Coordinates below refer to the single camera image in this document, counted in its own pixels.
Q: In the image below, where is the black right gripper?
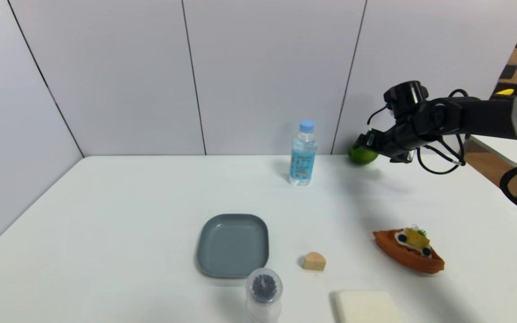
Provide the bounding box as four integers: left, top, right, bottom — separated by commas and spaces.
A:
351, 128, 412, 159

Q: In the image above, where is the green lime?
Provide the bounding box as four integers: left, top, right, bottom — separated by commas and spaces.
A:
347, 143, 379, 166

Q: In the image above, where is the grey square dish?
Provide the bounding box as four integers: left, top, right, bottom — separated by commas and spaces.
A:
196, 214, 270, 279

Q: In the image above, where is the clear water bottle blue label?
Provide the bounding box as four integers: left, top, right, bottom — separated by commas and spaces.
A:
289, 119, 318, 186

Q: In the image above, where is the orange waffle boat toy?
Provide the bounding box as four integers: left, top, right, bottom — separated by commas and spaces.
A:
373, 224, 445, 274

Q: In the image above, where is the small wooden wedge block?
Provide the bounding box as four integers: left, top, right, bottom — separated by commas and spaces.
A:
303, 252, 326, 271

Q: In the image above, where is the white round side table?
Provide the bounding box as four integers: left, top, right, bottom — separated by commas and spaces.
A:
465, 134, 517, 166

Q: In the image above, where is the white foam block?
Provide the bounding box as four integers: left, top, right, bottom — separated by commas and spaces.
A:
334, 290, 405, 323

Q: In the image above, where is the clear jar dark lid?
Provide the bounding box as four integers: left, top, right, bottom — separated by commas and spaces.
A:
245, 268, 283, 323

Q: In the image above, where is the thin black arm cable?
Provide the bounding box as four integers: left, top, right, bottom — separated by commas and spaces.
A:
368, 89, 470, 175

